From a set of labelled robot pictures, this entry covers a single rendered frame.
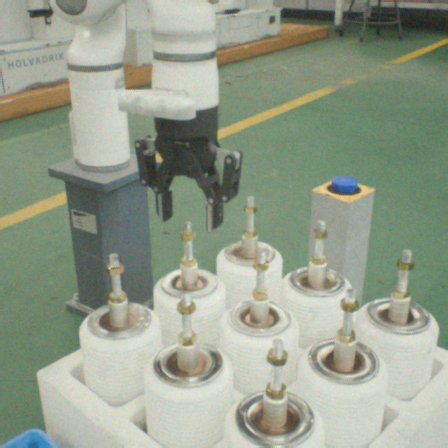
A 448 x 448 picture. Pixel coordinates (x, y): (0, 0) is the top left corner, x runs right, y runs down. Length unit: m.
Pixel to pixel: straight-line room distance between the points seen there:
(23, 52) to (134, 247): 1.80
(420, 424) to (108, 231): 0.62
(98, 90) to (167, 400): 0.57
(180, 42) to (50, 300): 0.75
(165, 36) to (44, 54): 2.23
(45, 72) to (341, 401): 2.43
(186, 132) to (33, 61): 2.20
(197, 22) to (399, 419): 0.48
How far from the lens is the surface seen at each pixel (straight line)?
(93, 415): 0.71
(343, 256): 0.94
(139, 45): 3.30
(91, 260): 1.12
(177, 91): 0.65
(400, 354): 0.72
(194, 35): 0.65
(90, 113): 1.03
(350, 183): 0.92
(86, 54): 1.01
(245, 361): 0.70
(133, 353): 0.69
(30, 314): 1.24
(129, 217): 1.08
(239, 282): 0.83
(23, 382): 1.07
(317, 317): 0.77
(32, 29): 3.03
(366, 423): 0.67
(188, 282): 0.77
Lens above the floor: 0.65
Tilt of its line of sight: 26 degrees down
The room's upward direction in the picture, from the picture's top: straight up
